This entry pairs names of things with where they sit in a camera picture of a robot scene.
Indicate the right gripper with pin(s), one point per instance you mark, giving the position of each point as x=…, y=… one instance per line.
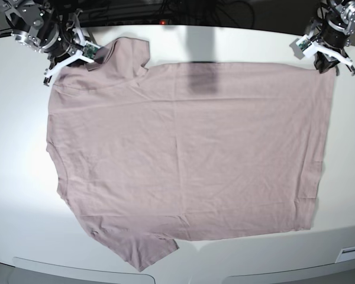
x=80, y=50

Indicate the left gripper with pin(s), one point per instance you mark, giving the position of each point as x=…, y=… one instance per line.
x=325, y=58

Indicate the mauve T-shirt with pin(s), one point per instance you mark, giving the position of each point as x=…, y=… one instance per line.
x=147, y=156

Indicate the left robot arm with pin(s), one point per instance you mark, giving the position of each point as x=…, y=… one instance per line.
x=328, y=35

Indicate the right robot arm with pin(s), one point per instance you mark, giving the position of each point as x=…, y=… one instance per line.
x=44, y=28

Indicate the power strip with red light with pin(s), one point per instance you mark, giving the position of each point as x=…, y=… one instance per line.
x=138, y=22

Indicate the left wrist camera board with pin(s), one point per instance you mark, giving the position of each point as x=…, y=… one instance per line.
x=303, y=43

